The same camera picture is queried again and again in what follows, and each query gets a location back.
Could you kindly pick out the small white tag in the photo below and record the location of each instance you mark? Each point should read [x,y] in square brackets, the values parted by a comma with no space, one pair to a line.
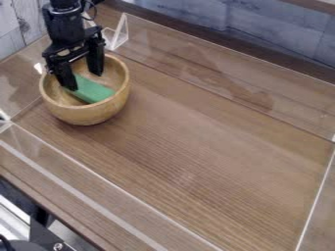
[37,67]

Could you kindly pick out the black table frame bracket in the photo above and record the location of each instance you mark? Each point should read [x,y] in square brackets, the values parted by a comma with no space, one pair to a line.
[43,236]

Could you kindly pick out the clear acrylic corner bracket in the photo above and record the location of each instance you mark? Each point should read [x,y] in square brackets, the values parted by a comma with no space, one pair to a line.
[115,36]

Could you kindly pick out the green rectangular block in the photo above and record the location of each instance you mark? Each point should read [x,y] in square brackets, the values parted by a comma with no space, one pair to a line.
[91,91]

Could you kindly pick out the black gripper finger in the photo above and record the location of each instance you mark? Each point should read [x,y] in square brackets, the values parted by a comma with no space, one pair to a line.
[64,75]
[95,57]

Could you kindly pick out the wooden bowl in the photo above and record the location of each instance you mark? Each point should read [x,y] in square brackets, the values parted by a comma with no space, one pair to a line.
[73,111]

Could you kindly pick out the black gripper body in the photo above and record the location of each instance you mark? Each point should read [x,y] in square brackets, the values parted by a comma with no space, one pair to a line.
[64,23]

